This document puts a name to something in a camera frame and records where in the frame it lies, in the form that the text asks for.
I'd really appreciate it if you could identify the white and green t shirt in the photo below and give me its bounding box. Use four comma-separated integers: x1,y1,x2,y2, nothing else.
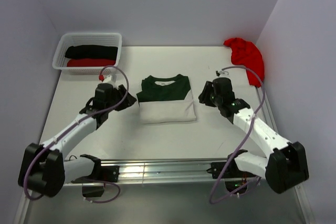
136,74,196,124

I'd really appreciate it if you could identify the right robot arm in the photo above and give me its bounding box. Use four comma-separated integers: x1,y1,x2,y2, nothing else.
198,78,309,194

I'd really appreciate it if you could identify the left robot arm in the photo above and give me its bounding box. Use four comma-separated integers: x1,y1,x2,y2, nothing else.
18,83,136,197

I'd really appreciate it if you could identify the rolled red t shirt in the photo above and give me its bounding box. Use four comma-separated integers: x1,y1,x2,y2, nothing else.
67,58,116,68

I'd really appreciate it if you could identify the rolled black t shirt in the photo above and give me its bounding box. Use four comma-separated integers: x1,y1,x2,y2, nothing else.
65,45,118,60

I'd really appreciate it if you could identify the crumpled red t shirt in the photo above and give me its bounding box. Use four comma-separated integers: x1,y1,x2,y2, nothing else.
223,38,265,82

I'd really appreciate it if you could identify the white plastic basket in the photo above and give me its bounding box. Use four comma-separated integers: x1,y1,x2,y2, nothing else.
52,32,122,75

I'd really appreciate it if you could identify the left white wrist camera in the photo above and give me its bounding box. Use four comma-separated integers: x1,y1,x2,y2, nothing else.
99,74,116,85

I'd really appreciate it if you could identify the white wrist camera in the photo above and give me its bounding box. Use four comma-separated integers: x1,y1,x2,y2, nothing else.
99,74,116,85
215,70,229,77

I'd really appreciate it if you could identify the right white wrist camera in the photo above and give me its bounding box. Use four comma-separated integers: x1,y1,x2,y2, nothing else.
215,70,229,77

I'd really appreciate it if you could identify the aluminium frame rail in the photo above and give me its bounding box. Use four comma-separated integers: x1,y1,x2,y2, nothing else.
13,84,316,224

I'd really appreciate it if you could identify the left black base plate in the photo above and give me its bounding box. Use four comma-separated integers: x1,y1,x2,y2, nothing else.
100,165,120,183

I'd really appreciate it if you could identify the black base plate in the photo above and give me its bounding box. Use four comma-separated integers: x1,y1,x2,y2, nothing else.
206,162,231,179
100,165,120,183

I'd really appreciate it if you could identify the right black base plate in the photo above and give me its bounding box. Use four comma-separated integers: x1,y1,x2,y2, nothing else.
206,162,231,179

